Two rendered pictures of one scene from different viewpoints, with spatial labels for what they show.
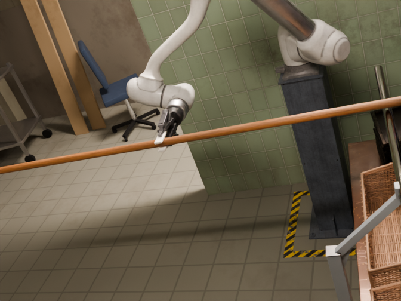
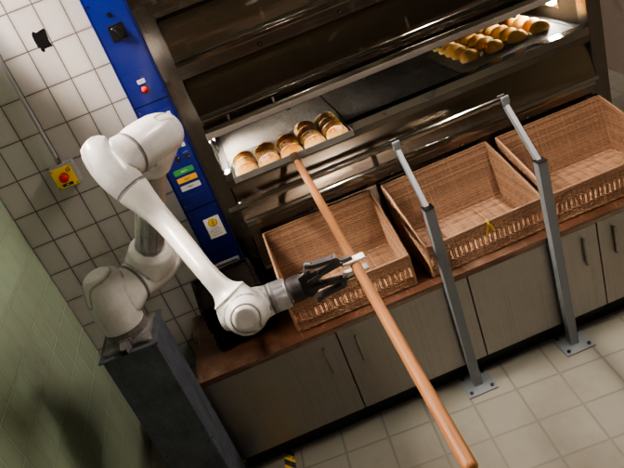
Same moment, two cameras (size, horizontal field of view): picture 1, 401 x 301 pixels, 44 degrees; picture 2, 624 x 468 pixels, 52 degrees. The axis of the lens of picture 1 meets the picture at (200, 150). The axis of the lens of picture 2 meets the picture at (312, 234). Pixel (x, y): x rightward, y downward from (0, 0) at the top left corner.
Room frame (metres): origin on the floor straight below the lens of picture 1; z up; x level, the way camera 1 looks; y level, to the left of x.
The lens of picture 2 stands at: (2.42, 1.51, 2.15)
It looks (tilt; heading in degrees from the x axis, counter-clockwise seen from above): 27 degrees down; 245
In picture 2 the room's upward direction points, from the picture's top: 21 degrees counter-clockwise
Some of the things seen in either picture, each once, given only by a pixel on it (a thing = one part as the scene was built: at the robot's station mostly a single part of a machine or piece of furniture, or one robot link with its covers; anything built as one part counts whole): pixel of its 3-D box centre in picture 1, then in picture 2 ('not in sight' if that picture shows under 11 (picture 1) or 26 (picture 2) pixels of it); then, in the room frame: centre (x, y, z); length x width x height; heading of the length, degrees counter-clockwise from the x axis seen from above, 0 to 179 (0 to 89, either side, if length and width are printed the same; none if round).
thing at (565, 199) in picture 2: not in sight; (578, 155); (0.21, -0.24, 0.72); 0.56 x 0.49 x 0.28; 157
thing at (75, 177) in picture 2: not in sight; (65, 174); (2.08, -1.26, 1.46); 0.10 x 0.07 x 0.10; 157
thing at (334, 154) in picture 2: not in sight; (416, 131); (0.68, -0.73, 1.02); 1.79 x 0.11 x 0.19; 157
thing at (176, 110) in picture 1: (172, 120); (304, 285); (1.82, 0.06, 1.20); 0.09 x 0.07 x 0.08; 157
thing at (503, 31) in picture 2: not in sight; (480, 32); (-0.03, -0.91, 1.21); 0.61 x 0.48 x 0.06; 67
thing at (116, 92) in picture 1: (117, 86); not in sight; (4.49, 0.50, 0.46); 0.54 x 0.51 x 0.92; 76
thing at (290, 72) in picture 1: (297, 64); (126, 332); (2.25, -0.60, 1.03); 0.22 x 0.18 x 0.06; 64
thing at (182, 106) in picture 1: (176, 110); (279, 294); (1.89, 0.03, 1.20); 0.09 x 0.06 x 0.09; 67
